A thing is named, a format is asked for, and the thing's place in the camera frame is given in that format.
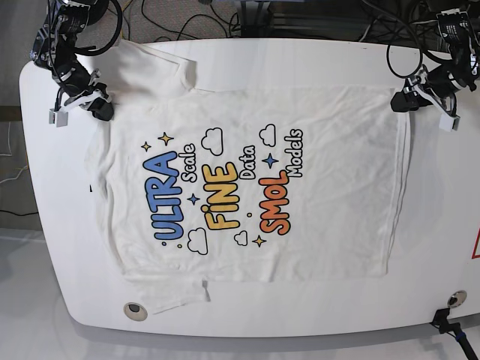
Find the left table grommet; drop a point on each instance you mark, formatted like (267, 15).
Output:
(135, 312)

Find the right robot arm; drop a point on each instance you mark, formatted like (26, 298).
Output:
(55, 49)

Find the white printed T-shirt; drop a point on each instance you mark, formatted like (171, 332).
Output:
(267, 185)

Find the right table grommet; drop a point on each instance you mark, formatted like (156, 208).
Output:
(457, 299)

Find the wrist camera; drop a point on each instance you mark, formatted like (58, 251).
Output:
(58, 118)
(448, 123)

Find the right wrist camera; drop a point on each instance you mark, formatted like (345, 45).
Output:
(58, 118)

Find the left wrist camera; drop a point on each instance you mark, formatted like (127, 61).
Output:
(448, 123)

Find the table grommet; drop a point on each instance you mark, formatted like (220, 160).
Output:
(135, 312)
(457, 299)

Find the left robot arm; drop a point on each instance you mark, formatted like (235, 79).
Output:
(456, 29)

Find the black table clamp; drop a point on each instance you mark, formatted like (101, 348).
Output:
(441, 323)

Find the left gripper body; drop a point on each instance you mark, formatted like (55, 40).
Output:
(431, 87)

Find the red warning sticker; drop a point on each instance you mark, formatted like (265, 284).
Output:
(476, 249)

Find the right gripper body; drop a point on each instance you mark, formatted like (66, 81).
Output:
(82, 86)

